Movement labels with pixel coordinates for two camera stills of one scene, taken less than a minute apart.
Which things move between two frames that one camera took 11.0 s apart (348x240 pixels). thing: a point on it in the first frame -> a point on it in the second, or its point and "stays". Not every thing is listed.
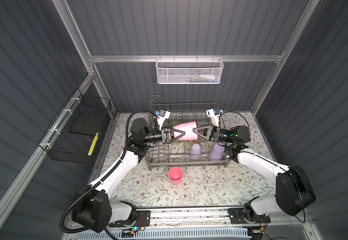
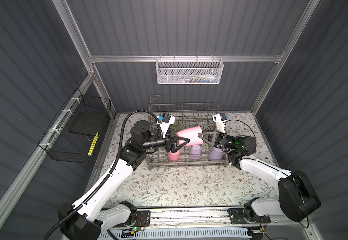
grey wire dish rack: x=200 y=153 stays
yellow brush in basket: x=93 y=144 stays
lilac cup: x=216 y=151 stays
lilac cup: x=195 y=152 stays
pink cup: x=175 y=174 -> x=192 y=134
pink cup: x=188 y=128 -> x=174 y=157
